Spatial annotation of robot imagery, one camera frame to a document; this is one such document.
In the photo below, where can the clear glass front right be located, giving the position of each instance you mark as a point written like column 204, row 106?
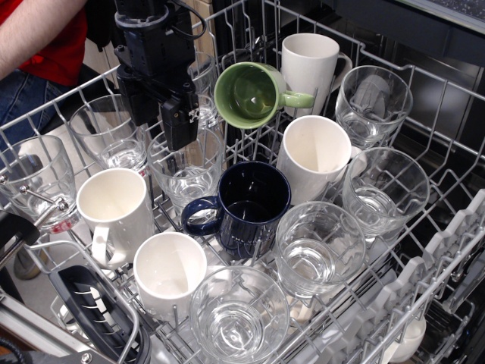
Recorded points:
column 318, row 246

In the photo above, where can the clear glass front centre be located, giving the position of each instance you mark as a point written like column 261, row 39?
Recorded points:
column 238, row 314

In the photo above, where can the tall clear glass back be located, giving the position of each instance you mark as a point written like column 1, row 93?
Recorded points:
column 203, row 72

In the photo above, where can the white mug left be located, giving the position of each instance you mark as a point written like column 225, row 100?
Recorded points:
column 116, row 206

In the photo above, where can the grey plastic tine rail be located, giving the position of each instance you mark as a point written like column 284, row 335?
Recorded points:
column 370, row 325

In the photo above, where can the green ceramic mug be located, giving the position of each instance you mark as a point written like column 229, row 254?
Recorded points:
column 247, row 95

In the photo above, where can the clear glass far left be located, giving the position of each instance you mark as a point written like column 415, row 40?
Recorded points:
column 36, row 172

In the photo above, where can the white bowl below rack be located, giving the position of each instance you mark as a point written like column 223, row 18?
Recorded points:
column 411, row 339

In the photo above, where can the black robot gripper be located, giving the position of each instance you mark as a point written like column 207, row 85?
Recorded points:
column 159, row 47

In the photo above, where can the white mug centre right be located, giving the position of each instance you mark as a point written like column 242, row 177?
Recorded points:
column 313, row 153

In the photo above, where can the tall clear glass centre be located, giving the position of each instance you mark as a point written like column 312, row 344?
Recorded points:
column 189, row 173

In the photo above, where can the person in red shirt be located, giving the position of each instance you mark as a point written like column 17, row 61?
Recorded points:
column 42, row 51

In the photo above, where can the grey wire dishwasher rack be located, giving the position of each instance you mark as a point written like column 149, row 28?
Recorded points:
column 444, row 133

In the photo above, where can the clear glass back right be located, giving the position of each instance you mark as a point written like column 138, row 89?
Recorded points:
column 371, row 104

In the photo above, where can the black rack handle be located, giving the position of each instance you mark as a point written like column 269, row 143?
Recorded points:
column 105, row 322

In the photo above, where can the tall clear glass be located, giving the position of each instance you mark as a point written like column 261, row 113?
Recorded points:
column 107, row 133
column 203, row 72
column 189, row 173

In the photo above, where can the tall clear glass left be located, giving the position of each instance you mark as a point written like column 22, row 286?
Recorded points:
column 107, row 133

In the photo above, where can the tall white mug back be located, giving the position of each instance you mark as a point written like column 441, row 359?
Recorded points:
column 312, row 63

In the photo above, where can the white mug front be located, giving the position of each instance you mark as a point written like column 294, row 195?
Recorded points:
column 168, row 267

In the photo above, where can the dark blue mug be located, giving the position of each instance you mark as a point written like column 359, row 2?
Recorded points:
column 244, row 214

